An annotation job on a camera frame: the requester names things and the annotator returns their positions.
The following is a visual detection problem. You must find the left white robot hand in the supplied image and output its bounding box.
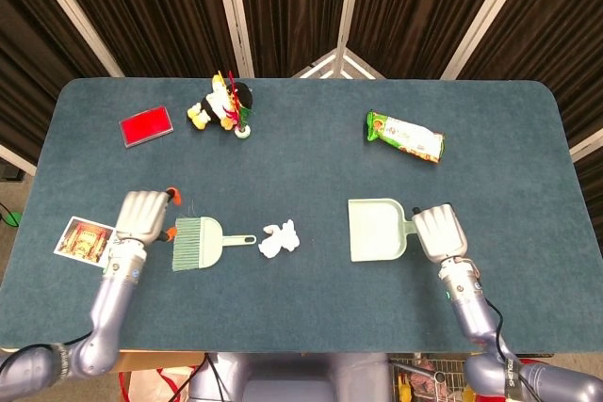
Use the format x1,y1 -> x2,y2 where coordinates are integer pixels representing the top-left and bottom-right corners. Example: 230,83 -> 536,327
114,187 -> 184,246

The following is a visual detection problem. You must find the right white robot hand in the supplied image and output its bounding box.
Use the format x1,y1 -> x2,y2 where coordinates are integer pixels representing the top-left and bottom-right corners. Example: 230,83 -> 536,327
411,202 -> 469,263

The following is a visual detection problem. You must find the mint green hand brush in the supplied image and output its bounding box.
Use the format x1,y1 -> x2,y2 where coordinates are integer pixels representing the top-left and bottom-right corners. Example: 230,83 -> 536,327
171,216 -> 258,274

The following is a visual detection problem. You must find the mint green dustpan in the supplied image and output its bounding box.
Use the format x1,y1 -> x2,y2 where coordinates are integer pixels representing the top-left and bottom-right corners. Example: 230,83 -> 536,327
348,198 -> 420,264

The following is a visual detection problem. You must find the white paper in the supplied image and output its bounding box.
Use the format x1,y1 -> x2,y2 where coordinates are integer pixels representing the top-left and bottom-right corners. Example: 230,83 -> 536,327
257,218 -> 302,260

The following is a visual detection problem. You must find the photo card with white border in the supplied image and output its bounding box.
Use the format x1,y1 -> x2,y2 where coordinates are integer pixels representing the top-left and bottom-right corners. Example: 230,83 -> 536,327
53,216 -> 118,270

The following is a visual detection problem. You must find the red flat rectangular case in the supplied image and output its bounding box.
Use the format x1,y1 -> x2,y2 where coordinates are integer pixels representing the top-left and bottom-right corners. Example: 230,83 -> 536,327
118,105 -> 174,150

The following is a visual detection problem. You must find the green white snack packet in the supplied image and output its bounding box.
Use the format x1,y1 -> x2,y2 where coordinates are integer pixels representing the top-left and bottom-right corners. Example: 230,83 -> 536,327
365,109 -> 446,166

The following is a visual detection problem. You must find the colourful feather shuttlecock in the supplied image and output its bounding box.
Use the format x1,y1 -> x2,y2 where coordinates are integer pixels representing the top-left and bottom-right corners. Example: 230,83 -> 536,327
211,70 -> 256,140

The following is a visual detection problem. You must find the black yellow penguin plush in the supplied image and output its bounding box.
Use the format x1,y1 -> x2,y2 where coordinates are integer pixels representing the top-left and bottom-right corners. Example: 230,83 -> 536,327
187,81 -> 255,132

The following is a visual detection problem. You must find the brown cardboard box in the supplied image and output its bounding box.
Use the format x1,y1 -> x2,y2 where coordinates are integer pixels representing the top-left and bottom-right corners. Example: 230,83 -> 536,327
115,349 -> 204,375

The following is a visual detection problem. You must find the blue felt table cover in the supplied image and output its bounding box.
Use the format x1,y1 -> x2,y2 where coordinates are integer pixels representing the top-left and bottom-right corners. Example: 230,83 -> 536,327
0,77 -> 603,355

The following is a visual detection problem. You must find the red and white bag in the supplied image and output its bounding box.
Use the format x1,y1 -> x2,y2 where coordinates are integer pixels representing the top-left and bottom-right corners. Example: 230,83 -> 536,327
118,366 -> 199,402

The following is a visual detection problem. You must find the brown pleated screen panel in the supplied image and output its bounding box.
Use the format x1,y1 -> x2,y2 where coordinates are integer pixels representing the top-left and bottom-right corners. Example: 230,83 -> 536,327
346,0 -> 538,79
459,0 -> 603,163
0,0 -> 124,177
233,0 -> 367,79
21,0 -> 255,79

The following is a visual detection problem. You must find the silver-blue robot torso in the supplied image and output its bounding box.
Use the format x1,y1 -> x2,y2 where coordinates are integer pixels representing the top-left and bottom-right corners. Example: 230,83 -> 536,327
187,352 -> 392,402

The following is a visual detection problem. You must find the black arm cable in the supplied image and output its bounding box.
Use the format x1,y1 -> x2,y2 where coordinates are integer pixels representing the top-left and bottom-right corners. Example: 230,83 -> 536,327
480,296 -> 543,402

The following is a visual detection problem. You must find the metal wire basket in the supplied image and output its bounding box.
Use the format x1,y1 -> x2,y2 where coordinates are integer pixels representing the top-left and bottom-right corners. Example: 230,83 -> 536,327
389,352 -> 475,402

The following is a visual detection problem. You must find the black velcro strap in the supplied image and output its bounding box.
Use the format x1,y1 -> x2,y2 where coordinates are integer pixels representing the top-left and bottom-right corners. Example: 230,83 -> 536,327
48,342 -> 73,380
502,356 -> 523,399

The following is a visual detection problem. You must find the black torso cable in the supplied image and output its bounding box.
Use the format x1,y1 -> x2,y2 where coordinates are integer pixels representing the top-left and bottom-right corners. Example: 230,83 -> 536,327
197,352 -> 236,402

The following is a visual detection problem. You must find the white screen base frame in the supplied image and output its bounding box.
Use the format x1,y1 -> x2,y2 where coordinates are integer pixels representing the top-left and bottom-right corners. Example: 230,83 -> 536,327
291,46 -> 385,79

